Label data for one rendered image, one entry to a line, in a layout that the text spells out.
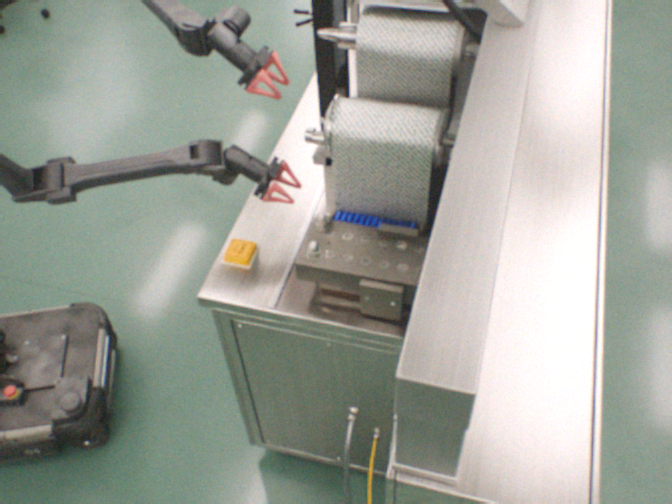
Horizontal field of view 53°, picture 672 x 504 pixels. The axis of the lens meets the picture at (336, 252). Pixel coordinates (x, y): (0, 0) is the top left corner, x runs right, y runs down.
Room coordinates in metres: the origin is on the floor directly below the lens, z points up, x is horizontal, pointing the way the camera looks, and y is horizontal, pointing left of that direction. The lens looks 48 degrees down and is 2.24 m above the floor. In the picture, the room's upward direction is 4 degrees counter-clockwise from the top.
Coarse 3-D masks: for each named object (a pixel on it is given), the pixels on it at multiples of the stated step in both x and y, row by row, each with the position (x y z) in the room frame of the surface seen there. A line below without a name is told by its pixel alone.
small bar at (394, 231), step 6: (384, 228) 1.15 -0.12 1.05; (390, 228) 1.15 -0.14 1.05; (396, 228) 1.15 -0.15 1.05; (402, 228) 1.15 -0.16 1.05; (408, 228) 1.15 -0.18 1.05; (378, 234) 1.15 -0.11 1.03; (384, 234) 1.14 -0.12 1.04; (390, 234) 1.14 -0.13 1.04; (396, 234) 1.13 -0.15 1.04; (402, 234) 1.13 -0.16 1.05; (408, 234) 1.13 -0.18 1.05; (414, 234) 1.13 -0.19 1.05; (414, 240) 1.12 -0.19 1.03
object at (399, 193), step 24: (336, 168) 1.24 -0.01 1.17; (360, 168) 1.22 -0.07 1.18; (384, 168) 1.21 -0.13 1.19; (408, 168) 1.19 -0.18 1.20; (336, 192) 1.25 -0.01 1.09; (360, 192) 1.23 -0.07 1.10; (384, 192) 1.21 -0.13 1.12; (408, 192) 1.19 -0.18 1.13; (384, 216) 1.21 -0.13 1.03; (408, 216) 1.19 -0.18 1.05
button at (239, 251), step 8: (232, 240) 1.26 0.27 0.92; (240, 240) 1.26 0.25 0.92; (232, 248) 1.23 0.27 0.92; (240, 248) 1.23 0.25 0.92; (248, 248) 1.23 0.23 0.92; (256, 248) 1.25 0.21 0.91; (224, 256) 1.21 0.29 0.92; (232, 256) 1.21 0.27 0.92; (240, 256) 1.20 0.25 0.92; (248, 256) 1.20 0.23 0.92; (240, 264) 1.19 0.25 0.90; (248, 264) 1.19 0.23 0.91
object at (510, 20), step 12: (444, 0) 1.02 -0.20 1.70; (480, 0) 1.02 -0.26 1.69; (492, 0) 1.01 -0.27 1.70; (504, 0) 1.02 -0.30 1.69; (516, 0) 1.04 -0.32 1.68; (456, 12) 1.01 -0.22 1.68; (492, 12) 1.01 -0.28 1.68; (504, 12) 1.01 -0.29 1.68; (516, 12) 1.01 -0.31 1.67; (468, 24) 1.01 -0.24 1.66; (504, 24) 1.00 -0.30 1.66; (516, 24) 1.00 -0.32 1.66; (480, 36) 1.00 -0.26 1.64
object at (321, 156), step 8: (320, 136) 1.35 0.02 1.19; (320, 144) 1.34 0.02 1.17; (320, 152) 1.35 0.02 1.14; (328, 152) 1.33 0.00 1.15; (320, 160) 1.33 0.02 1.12; (328, 160) 1.33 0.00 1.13; (328, 168) 1.34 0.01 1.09; (328, 176) 1.34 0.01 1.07; (328, 184) 1.34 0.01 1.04; (328, 192) 1.34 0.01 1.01; (328, 200) 1.34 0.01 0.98; (328, 208) 1.34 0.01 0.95
